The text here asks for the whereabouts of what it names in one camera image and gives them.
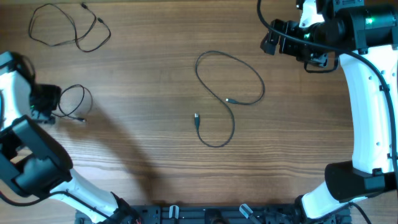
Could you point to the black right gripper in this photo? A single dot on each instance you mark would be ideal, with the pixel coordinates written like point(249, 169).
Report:
point(286, 46)

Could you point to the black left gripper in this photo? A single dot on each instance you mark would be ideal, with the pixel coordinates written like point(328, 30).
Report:
point(46, 114)

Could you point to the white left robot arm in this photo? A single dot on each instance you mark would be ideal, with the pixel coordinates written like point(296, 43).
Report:
point(32, 162)

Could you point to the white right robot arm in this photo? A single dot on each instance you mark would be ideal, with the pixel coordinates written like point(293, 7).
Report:
point(363, 39)

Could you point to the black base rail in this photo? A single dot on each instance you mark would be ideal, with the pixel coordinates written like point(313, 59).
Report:
point(278, 214)

